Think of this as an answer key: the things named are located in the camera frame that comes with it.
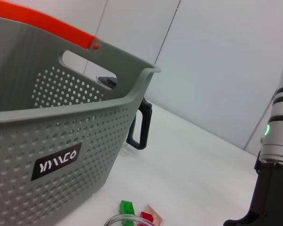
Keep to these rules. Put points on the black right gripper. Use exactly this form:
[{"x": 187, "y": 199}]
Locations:
[{"x": 273, "y": 193}]

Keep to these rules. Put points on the glass teacup black holder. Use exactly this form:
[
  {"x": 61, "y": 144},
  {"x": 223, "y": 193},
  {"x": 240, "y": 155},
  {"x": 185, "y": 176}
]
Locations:
[{"x": 132, "y": 217}]

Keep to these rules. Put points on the grey perforated storage bin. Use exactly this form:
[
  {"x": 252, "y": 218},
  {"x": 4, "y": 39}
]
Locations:
[{"x": 14, "y": 200}]

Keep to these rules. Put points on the white toy brick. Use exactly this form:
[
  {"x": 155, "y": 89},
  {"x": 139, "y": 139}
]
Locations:
[{"x": 155, "y": 213}]

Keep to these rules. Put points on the dark red toy brick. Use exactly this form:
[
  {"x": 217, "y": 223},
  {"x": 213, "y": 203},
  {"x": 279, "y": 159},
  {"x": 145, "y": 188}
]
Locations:
[{"x": 146, "y": 215}]

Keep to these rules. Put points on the green toy brick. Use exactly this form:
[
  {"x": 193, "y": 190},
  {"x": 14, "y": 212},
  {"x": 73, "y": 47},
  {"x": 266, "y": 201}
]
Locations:
[{"x": 127, "y": 206}]

